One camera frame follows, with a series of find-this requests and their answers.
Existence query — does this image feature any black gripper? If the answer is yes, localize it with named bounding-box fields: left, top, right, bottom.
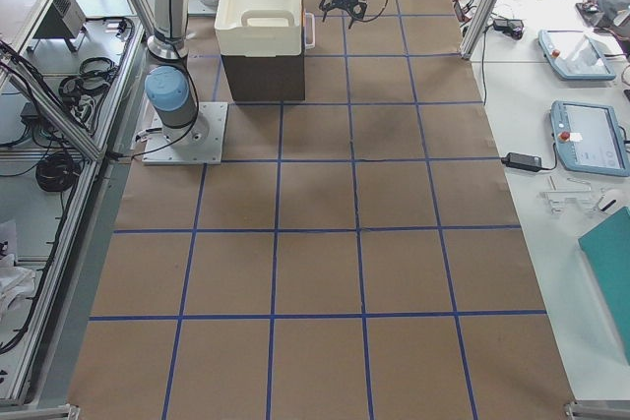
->
left=321, top=0, right=367, bottom=29

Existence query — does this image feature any wooden drawer white handle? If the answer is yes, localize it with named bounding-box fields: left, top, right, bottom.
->
left=303, top=12, right=316, bottom=51

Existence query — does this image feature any dark wooden drawer cabinet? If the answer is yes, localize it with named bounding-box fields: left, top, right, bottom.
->
left=221, top=53, right=305, bottom=102

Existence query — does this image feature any white plastic tray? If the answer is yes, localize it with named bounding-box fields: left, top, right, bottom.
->
left=215, top=0, right=302, bottom=57

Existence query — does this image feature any teach pendant far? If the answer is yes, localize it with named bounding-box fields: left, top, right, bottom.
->
left=537, top=30, right=616, bottom=81

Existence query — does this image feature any teach pendant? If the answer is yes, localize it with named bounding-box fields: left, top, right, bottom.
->
left=537, top=30, right=616, bottom=81
left=549, top=100, right=629, bottom=177

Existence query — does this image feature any black power adapter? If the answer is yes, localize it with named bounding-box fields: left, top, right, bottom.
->
left=501, top=152, right=543, bottom=173

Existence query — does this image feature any teach pendant near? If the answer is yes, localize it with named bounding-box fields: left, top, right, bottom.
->
left=549, top=100, right=629, bottom=177

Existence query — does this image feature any teal box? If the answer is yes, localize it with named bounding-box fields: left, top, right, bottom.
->
left=579, top=207, right=629, bottom=362

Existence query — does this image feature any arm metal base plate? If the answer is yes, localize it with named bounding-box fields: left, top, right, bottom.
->
left=141, top=102, right=228, bottom=165

